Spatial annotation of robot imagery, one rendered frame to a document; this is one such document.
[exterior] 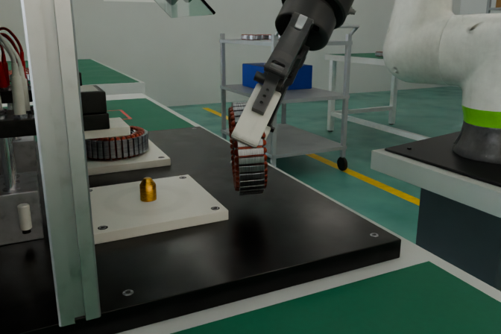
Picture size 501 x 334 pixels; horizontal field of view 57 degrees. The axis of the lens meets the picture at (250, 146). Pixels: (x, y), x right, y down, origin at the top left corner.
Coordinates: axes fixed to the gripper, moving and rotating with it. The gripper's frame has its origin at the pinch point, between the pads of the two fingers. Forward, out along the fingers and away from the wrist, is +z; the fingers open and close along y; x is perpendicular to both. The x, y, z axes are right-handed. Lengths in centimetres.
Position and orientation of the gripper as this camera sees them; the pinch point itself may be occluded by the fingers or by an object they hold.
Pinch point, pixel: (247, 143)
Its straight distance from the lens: 55.7
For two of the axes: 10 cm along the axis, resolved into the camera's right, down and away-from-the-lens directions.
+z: -4.1, 8.7, -2.8
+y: 0.6, -2.9, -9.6
